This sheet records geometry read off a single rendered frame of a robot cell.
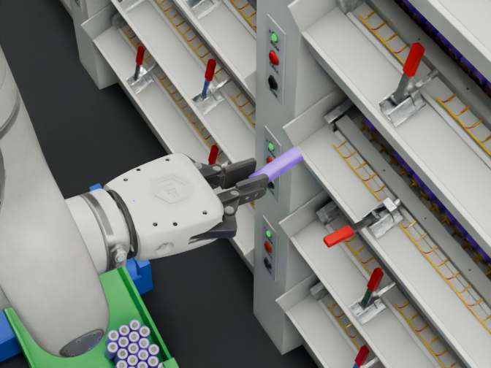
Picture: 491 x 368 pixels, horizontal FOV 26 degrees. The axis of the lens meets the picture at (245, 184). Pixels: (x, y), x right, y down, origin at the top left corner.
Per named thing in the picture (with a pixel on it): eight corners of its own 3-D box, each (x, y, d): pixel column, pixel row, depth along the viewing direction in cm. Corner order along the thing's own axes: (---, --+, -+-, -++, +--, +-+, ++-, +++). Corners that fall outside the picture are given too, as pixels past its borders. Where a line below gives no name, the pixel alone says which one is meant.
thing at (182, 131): (261, 277, 174) (234, 244, 163) (101, 52, 207) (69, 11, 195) (361, 204, 175) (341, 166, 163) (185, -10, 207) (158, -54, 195)
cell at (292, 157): (294, 147, 120) (245, 178, 119) (295, 144, 118) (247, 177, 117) (302, 160, 120) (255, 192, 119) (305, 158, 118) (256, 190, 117)
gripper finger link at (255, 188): (228, 210, 112) (281, 191, 114) (212, 189, 113) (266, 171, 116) (224, 230, 114) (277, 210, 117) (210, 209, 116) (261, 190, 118)
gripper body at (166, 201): (133, 239, 104) (231, 204, 109) (88, 170, 110) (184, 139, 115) (129, 285, 110) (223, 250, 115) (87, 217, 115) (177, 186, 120)
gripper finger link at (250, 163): (205, 178, 114) (258, 161, 117) (191, 158, 116) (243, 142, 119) (202, 198, 117) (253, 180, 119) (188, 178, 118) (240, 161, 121)
